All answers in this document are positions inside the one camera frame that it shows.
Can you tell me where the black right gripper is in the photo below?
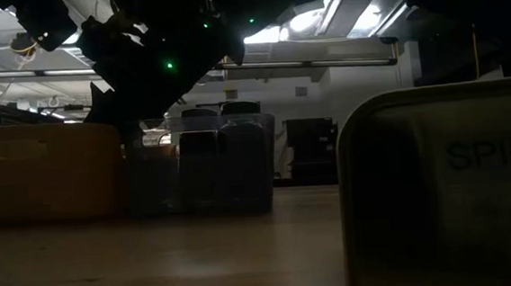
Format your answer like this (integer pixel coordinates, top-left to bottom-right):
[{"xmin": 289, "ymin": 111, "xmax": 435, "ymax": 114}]
[{"xmin": 79, "ymin": 76, "xmax": 161, "ymax": 138}]

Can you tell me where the green lid spice jar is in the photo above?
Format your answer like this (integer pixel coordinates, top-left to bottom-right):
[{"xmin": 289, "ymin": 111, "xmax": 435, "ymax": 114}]
[
  {"xmin": 174, "ymin": 107, "xmax": 225, "ymax": 215},
  {"xmin": 214, "ymin": 98, "xmax": 273, "ymax": 215}
]

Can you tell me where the red blue spice tin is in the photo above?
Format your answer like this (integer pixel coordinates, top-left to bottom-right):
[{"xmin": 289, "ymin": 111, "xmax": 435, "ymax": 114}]
[{"xmin": 331, "ymin": 75, "xmax": 511, "ymax": 286}]

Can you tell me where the translucent grey plastic tray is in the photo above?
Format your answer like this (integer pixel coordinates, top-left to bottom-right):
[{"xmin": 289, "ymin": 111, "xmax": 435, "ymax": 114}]
[{"xmin": 121, "ymin": 108, "xmax": 282, "ymax": 224}]

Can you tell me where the long ceiling light bar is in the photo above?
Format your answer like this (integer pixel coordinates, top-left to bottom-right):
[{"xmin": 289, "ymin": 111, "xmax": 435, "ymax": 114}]
[
  {"xmin": 0, "ymin": 63, "xmax": 98, "ymax": 84},
  {"xmin": 213, "ymin": 49, "xmax": 399, "ymax": 79}
]

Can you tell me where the black monitor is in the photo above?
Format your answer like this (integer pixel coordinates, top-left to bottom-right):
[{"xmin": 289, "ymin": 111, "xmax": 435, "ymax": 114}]
[{"xmin": 0, "ymin": 99, "xmax": 65, "ymax": 129}]

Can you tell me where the yellow plastic tray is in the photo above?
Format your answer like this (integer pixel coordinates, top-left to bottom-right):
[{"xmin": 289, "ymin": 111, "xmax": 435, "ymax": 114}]
[{"xmin": 0, "ymin": 117, "xmax": 130, "ymax": 227}]

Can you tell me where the white cloth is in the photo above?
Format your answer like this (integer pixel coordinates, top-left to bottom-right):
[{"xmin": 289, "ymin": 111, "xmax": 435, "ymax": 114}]
[{"xmin": 270, "ymin": 129, "xmax": 293, "ymax": 180}]

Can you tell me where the black cabinet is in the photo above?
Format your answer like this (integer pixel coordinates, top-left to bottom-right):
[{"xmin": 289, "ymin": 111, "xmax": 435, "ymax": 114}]
[{"xmin": 282, "ymin": 116, "xmax": 343, "ymax": 188}]

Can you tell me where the hanging fixture with yellow cable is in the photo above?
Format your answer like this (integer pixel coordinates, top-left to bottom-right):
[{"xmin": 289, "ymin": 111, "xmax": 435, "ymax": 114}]
[{"xmin": 9, "ymin": 32, "xmax": 40, "ymax": 60}]

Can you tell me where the silver ceiling duct panel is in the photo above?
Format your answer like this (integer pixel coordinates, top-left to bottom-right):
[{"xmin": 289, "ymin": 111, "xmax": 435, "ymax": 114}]
[{"xmin": 245, "ymin": 0, "xmax": 411, "ymax": 48}]

